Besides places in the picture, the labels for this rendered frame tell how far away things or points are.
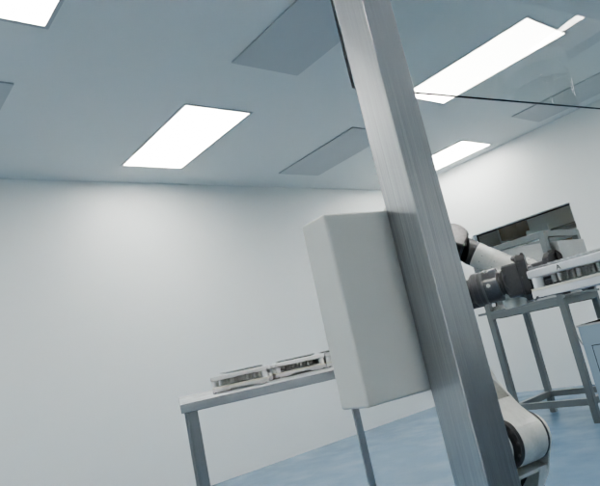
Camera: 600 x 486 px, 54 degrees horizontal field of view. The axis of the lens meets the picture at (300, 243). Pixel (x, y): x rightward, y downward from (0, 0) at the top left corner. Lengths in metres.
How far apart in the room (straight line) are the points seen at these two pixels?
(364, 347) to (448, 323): 0.12
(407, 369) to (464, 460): 0.13
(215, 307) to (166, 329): 0.59
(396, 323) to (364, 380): 0.10
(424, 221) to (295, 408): 5.60
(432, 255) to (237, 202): 5.70
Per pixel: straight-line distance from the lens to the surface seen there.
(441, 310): 0.81
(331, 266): 0.79
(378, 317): 0.81
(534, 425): 1.86
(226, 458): 5.87
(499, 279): 1.62
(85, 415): 5.31
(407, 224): 0.83
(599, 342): 4.17
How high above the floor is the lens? 0.92
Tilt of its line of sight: 11 degrees up
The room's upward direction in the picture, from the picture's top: 12 degrees counter-clockwise
